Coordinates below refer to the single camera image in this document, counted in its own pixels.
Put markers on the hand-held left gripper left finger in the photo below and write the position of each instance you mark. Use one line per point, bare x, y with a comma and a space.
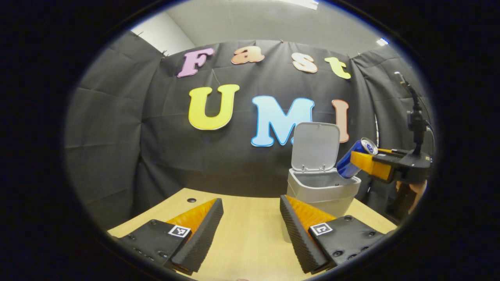
203, 238

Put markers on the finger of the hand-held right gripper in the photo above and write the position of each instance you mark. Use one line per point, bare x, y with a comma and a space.
384, 150
371, 166

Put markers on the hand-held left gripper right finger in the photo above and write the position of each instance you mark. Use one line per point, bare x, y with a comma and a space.
299, 234

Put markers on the blue pop can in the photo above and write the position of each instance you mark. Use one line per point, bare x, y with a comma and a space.
345, 166

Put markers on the grey desktop garbage bin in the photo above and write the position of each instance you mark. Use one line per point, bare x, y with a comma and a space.
316, 148

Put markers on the wooden desktop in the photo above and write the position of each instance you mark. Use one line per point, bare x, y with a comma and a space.
250, 234

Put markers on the black backdrop cloth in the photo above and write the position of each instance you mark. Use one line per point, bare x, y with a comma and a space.
156, 148

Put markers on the small ceiling light panel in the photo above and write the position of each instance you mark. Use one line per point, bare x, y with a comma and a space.
383, 41

